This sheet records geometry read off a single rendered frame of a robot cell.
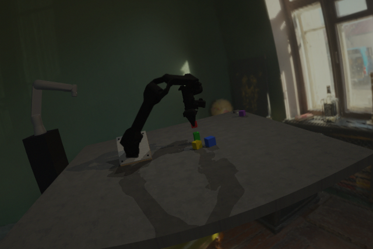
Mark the blue block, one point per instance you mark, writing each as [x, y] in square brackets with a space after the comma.
[210, 141]

